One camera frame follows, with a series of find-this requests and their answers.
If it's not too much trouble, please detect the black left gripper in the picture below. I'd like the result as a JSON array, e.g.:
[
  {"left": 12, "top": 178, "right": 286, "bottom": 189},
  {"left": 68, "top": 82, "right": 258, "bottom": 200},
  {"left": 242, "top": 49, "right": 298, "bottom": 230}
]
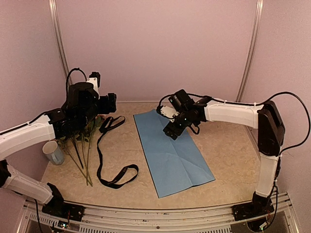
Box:
[{"left": 80, "top": 92, "right": 117, "bottom": 127}]

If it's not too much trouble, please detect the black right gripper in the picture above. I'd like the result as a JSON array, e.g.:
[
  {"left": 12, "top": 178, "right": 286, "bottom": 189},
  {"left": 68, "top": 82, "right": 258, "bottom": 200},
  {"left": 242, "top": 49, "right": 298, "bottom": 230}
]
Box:
[{"left": 164, "top": 109, "right": 196, "bottom": 139}]

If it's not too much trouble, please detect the blue wrapping paper sheet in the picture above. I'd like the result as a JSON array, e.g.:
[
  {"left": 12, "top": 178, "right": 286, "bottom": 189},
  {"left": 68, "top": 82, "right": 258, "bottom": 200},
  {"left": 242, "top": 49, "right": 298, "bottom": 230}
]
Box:
[{"left": 134, "top": 110, "right": 215, "bottom": 198}]

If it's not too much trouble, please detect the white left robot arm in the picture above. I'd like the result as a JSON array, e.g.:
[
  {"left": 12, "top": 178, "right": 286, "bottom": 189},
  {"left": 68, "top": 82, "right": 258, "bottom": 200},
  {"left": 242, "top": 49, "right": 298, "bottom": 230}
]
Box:
[{"left": 0, "top": 81, "right": 117, "bottom": 216}]

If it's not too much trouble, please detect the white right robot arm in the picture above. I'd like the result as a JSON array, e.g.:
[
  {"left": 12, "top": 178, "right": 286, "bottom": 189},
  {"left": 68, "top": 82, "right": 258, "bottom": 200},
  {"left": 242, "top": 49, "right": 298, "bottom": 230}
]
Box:
[{"left": 156, "top": 95, "right": 285, "bottom": 216}]

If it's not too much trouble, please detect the fake flower bunch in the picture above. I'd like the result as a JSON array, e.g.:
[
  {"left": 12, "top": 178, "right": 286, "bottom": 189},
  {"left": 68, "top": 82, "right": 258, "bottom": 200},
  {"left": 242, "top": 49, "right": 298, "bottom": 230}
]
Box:
[{"left": 56, "top": 115, "right": 105, "bottom": 187}]

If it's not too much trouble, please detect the white blue paper cup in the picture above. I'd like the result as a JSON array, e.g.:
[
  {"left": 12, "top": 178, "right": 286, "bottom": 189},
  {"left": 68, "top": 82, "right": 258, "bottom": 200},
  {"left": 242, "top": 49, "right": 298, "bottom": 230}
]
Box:
[{"left": 42, "top": 141, "right": 64, "bottom": 166}]

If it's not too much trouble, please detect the black printed ribbon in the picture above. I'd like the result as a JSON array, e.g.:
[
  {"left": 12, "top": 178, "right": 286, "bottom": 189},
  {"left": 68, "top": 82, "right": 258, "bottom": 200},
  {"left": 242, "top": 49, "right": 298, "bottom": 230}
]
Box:
[{"left": 96, "top": 116, "right": 139, "bottom": 189}]

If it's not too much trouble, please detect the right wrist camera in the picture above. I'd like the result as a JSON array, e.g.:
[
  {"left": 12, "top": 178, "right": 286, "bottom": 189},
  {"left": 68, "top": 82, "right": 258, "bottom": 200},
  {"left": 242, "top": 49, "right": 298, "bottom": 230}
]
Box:
[{"left": 156, "top": 89, "right": 195, "bottom": 122}]

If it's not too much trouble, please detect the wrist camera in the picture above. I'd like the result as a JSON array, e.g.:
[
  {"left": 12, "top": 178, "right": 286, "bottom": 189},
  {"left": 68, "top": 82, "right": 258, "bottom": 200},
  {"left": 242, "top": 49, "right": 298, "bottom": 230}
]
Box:
[
  {"left": 156, "top": 89, "right": 195, "bottom": 122},
  {"left": 87, "top": 71, "right": 101, "bottom": 95}
]

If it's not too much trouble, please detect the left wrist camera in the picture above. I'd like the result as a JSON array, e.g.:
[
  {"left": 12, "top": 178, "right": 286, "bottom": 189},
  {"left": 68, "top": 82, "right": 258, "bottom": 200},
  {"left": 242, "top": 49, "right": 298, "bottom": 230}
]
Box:
[{"left": 87, "top": 71, "right": 101, "bottom": 95}]

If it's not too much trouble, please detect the left corner metal post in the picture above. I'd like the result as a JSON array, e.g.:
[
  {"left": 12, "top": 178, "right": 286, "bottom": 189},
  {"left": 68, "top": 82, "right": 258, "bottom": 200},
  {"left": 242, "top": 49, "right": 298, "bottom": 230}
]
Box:
[{"left": 49, "top": 0, "right": 69, "bottom": 77}]

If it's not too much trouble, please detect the corner metal post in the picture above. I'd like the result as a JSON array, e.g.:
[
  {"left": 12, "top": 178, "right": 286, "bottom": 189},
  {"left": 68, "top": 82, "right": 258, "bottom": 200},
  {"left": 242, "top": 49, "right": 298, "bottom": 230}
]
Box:
[
  {"left": 49, "top": 0, "right": 69, "bottom": 77},
  {"left": 236, "top": 0, "right": 264, "bottom": 102}
]

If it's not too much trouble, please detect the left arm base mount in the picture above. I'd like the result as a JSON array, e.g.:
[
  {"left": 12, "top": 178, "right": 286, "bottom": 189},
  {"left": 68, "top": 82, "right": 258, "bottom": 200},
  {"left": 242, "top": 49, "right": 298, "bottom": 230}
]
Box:
[{"left": 42, "top": 183, "right": 85, "bottom": 222}]

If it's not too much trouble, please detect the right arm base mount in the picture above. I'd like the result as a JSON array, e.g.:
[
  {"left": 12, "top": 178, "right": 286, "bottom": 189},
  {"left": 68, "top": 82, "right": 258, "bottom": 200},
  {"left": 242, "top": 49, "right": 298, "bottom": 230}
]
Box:
[{"left": 232, "top": 192, "right": 275, "bottom": 221}]

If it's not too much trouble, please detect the aluminium table frame rail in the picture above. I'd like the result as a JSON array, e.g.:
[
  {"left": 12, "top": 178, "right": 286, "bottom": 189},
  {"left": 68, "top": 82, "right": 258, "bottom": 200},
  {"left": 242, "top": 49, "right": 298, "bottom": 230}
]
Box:
[{"left": 17, "top": 191, "right": 302, "bottom": 233}]

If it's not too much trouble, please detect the right corner metal post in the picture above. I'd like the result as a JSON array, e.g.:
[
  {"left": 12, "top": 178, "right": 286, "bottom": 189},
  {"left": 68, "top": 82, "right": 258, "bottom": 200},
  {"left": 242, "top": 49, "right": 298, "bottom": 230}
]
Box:
[{"left": 236, "top": 0, "right": 264, "bottom": 102}]

